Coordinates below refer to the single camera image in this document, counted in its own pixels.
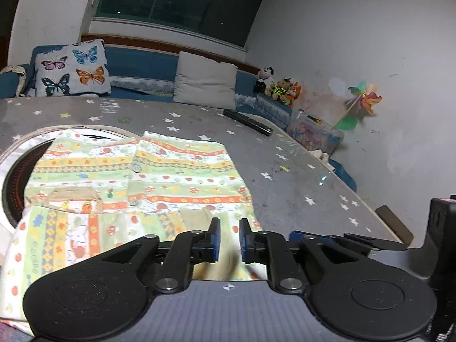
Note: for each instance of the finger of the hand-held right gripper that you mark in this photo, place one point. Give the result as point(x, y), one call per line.
point(377, 242)
point(297, 237)

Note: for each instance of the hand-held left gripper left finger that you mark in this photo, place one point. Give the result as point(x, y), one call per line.
point(212, 238)

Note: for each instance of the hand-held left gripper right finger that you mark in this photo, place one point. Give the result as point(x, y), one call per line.
point(245, 238)

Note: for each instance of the patterned children's jacket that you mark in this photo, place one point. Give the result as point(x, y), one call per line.
point(160, 174)

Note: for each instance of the blue box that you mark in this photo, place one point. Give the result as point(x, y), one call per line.
point(343, 176)

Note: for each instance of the clear plastic storage box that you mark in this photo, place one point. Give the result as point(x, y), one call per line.
point(313, 133)

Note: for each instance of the long black remote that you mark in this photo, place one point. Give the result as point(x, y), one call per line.
point(247, 123)

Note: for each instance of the colourful pinwheel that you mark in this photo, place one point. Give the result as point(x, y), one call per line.
point(365, 101)

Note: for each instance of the orange plush toy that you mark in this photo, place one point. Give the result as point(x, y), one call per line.
point(295, 94)

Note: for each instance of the brown bear plush toy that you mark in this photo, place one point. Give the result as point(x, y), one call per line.
point(281, 89)

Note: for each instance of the plain beige pillow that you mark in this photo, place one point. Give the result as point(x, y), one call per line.
point(206, 82)

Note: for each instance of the panda plush toy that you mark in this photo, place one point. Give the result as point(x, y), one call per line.
point(265, 78)

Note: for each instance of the blue sofa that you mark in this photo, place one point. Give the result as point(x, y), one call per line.
point(142, 67)

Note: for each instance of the butterfly print pillow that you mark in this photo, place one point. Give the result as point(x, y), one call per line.
point(71, 67)

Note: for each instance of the dark window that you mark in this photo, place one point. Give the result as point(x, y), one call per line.
point(178, 3)

